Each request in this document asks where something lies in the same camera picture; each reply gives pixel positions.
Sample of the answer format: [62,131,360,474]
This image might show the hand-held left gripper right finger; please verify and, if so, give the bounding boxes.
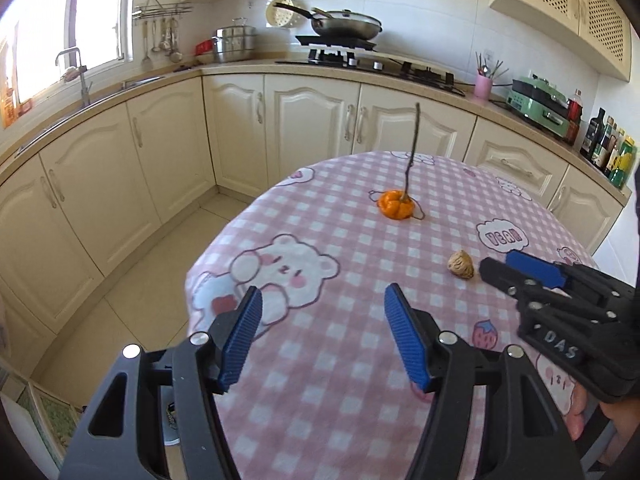
[384,282,586,480]

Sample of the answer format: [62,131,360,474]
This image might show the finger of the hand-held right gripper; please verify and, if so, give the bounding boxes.
[505,250,640,306]
[479,257,621,323]

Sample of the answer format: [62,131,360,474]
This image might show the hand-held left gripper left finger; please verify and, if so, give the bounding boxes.
[59,285,264,480]

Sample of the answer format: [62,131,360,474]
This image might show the walnut shell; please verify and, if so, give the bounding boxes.
[447,251,475,280]

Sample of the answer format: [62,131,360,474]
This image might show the person's right hand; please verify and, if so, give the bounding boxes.
[566,385,640,466]

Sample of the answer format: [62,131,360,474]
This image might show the green and yellow bottle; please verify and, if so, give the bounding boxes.
[609,135,638,190]

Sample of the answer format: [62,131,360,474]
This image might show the dark glass bottle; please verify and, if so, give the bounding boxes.
[580,107,606,160]
[597,117,618,171]

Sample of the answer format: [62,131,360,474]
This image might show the red capped sauce bottle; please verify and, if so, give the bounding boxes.
[566,89,585,147]

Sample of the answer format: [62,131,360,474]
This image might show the pink checked tablecloth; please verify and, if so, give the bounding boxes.
[185,151,601,480]

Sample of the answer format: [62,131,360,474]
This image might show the green countertop appliance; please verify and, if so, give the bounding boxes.
[506,76,571,133]

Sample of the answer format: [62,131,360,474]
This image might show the green glass door cabinet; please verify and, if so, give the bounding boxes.
[0,355,83,480]

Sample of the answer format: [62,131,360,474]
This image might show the cream kitchen base cabinets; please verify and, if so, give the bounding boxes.
[0,62,628,361]

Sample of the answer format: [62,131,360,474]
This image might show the bundle of chopsticks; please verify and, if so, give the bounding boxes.
[475,51,508,81]

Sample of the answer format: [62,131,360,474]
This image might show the black gas stove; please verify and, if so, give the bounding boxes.
[275,35,466,97]

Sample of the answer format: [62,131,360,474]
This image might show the steel frying pan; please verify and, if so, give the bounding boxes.
[274,1,383,41]

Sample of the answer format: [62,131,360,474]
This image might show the stainless steel pot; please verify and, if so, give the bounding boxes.
[212,17,257,64]

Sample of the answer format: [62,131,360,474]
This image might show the steel faucet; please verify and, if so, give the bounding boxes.
[55,47,93,108]

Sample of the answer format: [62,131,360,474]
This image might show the rack of steel utensils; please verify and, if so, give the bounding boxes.
[132,0,193,72]

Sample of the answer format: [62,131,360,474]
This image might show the orange packet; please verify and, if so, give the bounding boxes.
[0,87,33,128]

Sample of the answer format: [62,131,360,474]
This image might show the cream colander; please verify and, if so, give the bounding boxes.
[266,0,307,31]

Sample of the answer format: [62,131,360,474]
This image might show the kitchen window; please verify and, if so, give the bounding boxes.
[0,0,138,131]

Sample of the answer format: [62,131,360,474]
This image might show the large cream lattice wall cabinet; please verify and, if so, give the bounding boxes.
[489,0,633,82]

